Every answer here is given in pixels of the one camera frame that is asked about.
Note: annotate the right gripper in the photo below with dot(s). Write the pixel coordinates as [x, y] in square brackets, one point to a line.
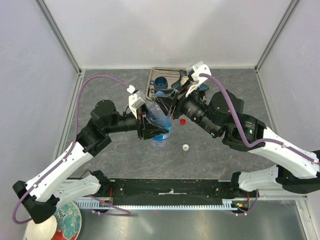
[173, 99]

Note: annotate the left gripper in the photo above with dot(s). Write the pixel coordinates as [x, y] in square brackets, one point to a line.
[149, 129]

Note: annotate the blue bottle cap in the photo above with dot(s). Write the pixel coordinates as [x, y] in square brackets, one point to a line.
[159, 93]

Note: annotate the blue tinted plastic bottle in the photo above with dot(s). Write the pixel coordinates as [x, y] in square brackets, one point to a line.
[156, 116]

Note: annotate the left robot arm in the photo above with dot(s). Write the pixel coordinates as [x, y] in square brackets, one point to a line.
[43, 194]

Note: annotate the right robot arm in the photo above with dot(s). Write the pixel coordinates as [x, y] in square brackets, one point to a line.
[295, 170]

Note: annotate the red bottle cap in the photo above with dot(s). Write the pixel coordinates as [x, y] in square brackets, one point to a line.
[182, 121]

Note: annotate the white bottle cap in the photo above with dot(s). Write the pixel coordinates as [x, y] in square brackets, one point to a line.
[185, 147]

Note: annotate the blue ceramic cup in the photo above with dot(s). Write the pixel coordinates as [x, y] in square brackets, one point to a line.
[159, 84]

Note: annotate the patterned small bowl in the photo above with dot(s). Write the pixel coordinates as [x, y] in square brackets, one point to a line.
[184, 80]

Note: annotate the metal tray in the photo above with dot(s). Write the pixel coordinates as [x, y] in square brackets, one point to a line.
[172, 75]

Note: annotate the blue star-shaped plate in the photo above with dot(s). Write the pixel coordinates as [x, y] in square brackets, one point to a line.
[182, 73]

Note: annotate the red floral plate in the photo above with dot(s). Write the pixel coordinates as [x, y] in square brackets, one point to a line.
[69, 222]

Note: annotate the white bowl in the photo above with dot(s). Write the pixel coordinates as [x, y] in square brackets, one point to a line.
[42, 231]

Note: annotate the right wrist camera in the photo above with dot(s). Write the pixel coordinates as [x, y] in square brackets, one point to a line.
[194, 71]

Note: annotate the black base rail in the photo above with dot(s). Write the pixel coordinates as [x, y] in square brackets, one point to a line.
[169, 192]

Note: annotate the white cable duct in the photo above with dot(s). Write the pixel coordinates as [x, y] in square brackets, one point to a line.
[226, 205]

